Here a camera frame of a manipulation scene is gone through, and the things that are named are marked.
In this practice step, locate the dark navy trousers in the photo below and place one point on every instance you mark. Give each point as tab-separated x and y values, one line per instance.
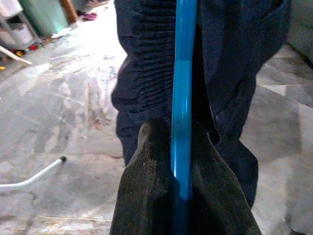
232	61

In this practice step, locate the grey cart white drawers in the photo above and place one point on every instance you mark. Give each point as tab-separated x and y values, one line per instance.
14	36

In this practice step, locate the brown wooden post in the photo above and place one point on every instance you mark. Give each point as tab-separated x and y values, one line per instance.
69	11

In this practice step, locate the colourful toy train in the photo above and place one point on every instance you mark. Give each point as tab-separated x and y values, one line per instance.
33	47

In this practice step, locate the magenta slipper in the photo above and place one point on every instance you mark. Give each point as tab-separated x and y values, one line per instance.
90	16

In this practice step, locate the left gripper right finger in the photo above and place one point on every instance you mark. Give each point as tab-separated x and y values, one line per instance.
215	195

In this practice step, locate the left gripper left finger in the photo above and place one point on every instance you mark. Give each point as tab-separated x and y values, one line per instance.
146	191

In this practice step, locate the blue plastic hanger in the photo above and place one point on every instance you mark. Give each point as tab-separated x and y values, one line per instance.
183	73

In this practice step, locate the olive green fabric bundle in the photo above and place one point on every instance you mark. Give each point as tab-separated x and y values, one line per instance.
302	24

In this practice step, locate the white paper sheet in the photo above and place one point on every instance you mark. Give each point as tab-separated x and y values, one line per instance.
61	33

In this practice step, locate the white folding table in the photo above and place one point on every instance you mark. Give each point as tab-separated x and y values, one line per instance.
44	171

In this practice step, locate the green plastic bin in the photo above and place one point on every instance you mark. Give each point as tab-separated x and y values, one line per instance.
44	17

